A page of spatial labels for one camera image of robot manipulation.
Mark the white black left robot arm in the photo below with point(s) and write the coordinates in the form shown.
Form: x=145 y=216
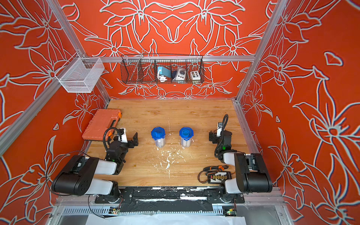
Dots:
x=77 y=176

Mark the white grey device in basket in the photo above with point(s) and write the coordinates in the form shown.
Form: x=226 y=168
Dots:
x=179 y=75

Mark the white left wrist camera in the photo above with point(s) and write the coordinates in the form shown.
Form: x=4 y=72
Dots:
x=122 y=135

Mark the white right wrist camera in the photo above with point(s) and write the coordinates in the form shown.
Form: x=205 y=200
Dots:
x=220 y=129

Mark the black wire wall basket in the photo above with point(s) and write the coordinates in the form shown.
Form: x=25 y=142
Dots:
x=148 y=68

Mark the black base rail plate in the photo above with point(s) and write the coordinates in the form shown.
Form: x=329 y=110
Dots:
x=151 y=194

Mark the clear plastic wall bin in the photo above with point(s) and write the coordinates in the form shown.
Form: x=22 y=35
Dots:
x=80 y=77

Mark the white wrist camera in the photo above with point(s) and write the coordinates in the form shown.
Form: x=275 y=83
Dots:
x=220 y=129
x=122 y=135

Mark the clear jar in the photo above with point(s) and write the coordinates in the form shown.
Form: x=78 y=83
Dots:
x=186 y=142
x=160 y=142

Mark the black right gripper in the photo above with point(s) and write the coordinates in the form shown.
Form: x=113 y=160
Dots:
x=214 y=135

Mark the blue lid of jar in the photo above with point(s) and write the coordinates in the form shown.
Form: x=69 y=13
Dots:
x=158 y=133
x=186 y=132

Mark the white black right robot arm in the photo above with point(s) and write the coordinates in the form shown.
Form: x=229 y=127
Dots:
x=251 y=174

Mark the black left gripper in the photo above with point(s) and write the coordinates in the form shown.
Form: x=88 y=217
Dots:
x=134 y=143

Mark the orange plastic tool case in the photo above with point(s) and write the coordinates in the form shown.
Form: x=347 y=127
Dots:
x=101 y=121

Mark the white button box in basket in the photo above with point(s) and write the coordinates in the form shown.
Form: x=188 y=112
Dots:
x=195 y=76

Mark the black charger board with connectors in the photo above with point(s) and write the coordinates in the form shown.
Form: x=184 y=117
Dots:
x=218 y=177

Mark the orange black pliers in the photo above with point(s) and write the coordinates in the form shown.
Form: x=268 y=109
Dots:
x=216 y=168

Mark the blue white item in basket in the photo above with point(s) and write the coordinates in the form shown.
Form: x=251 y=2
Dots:
x=163 y=74

